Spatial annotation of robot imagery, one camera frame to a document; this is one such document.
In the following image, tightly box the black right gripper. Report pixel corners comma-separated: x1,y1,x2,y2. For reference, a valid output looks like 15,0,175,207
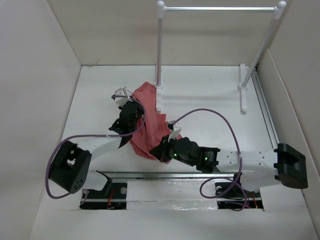
149,135,196,167

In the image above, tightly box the red t shirt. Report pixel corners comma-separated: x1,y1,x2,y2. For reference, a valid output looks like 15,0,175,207
130,82,170,160

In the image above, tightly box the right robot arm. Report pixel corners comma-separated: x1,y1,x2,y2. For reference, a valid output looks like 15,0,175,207
149,136,309,197

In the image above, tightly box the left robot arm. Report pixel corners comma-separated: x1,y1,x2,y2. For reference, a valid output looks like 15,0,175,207
45,97,147,199

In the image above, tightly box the white clothes rack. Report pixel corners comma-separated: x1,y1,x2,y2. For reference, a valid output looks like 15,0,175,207
154,0,287,114

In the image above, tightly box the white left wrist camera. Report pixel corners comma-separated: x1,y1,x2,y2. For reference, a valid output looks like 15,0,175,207
111,87,131,107

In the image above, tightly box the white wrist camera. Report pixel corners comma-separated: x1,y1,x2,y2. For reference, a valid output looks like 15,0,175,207
167,121,182,142
111,87,131,107

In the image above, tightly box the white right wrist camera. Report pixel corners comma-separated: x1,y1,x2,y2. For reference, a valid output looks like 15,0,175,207
167,121,182,142

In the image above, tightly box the aluminium front rail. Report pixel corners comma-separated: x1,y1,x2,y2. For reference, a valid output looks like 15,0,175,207
80,172,263,210

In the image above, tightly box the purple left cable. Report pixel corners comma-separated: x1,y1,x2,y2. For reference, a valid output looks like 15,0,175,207
44,94,147,200

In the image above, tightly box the aluminium side rail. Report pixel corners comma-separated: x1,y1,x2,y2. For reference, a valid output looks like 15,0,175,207
251,70,279,149

